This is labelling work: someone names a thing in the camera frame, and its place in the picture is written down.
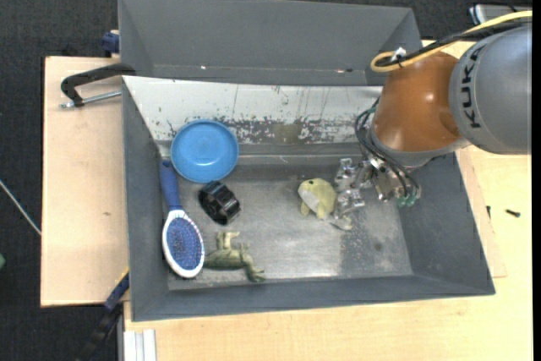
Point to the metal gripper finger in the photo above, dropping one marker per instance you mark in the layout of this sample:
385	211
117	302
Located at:
351	200
346	172

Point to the yellow-green plush toy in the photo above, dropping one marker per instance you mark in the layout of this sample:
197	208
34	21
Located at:
319	196

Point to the grey metal bin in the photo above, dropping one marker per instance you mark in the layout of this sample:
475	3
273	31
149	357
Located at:
296	232

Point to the small black screw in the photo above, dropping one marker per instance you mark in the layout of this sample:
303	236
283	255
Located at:
513	214

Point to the green toy frog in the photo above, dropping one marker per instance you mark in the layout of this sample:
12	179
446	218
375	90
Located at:
228	258

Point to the blue bowl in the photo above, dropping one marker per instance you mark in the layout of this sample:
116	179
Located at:
205	152

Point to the blue and white hairbrush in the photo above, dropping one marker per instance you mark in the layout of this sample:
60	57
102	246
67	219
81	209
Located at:
182	243

